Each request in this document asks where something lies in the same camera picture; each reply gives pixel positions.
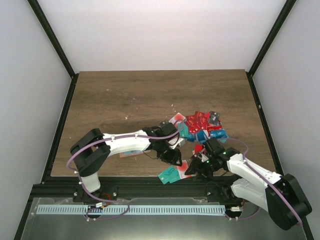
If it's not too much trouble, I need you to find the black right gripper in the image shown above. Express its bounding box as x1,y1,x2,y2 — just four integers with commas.
185,156,219,183

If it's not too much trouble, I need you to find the white red circle card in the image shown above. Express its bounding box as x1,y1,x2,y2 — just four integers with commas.
176,160,195,180
168,112,186,126

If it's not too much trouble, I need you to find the teal card large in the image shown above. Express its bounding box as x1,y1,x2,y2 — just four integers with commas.
158,166,181,185

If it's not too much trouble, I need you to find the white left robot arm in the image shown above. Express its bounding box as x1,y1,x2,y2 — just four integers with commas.
66,120,184,202

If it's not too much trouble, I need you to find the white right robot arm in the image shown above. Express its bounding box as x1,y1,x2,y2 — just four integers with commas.
185,137,312,230

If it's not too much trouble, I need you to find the plain red card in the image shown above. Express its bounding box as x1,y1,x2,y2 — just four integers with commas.
206,124,223,132

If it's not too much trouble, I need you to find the red VIP card behind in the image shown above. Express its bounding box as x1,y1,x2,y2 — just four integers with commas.
185,111,210,134

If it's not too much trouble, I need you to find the black VIP logo card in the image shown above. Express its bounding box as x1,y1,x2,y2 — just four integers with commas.
208,111,221,126

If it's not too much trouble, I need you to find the grey metal tray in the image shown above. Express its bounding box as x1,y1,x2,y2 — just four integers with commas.
22,198,306,240

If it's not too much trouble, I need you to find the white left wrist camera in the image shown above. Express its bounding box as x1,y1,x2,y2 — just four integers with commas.
168,137,186,149

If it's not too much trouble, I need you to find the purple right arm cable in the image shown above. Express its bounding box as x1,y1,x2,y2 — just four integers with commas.
219,137,304,226

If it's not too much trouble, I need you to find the black aluminium frame rail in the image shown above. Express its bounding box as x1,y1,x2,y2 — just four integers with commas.
13,71,315,240

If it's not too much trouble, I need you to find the white slotted cable duct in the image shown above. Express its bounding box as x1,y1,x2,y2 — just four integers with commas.
36,204,226,216

